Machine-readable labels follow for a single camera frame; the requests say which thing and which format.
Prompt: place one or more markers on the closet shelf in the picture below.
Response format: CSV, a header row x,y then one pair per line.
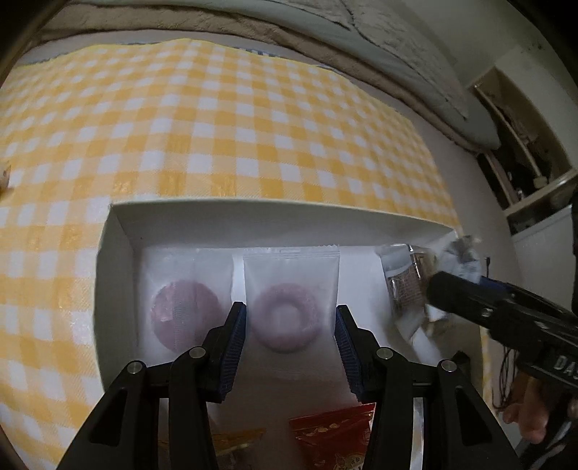
x,y
548,183

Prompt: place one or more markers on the orange snack packet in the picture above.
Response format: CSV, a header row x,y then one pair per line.
x,y
235,445

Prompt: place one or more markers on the folded bedding with pillows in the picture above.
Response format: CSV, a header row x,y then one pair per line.
x,y
180,22

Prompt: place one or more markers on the white sliding door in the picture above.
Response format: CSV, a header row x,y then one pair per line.
x,y
542,248

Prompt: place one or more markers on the person's right hand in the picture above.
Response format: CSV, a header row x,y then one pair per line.
x,y
530,415

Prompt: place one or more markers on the red snack packet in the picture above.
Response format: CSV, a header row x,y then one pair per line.
x,y
329,434

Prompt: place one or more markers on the biscuits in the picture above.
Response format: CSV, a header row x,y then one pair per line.
x,y
406,284

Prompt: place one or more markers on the yellow checkered mat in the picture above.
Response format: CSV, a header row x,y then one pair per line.
x,y
225,135

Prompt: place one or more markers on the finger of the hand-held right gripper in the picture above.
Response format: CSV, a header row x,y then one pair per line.
x,y
451,293
519,296

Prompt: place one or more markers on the donut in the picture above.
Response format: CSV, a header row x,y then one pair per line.
x,y
289,312
185,303

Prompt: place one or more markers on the beige quilted pillow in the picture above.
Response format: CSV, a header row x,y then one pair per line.
x,y
406,36

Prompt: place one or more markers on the white cardboard box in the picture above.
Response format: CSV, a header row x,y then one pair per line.
x,y
271,226

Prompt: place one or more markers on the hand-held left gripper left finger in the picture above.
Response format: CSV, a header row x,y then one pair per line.
x,y
235,348

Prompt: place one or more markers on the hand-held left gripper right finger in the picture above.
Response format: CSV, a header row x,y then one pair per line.
x,y
347,348

